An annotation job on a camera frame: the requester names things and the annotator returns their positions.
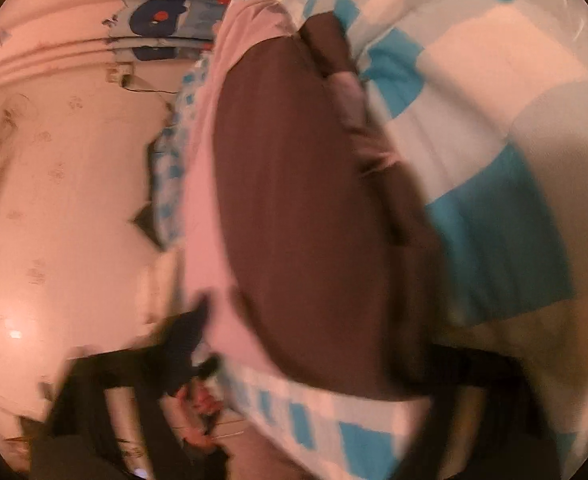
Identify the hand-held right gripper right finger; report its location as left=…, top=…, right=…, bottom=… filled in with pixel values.
left=396, top=344, right=566, bottom=480

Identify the whale print curtain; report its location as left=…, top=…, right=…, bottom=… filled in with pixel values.
left=101, top=0, right=256, bottom=64

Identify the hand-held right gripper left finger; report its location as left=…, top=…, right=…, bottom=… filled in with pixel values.
left=33, top=297, right=230, bottom=480

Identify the blue checkered bed cover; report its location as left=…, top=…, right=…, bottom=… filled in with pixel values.
left=151, top=0, right=588, bottom=480

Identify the black jacket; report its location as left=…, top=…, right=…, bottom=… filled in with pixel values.
left=131, top=135, right=168, bottom=254

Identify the pink and brown hoodie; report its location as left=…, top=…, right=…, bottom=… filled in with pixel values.
left=179, top=0, right=456, bottom=404

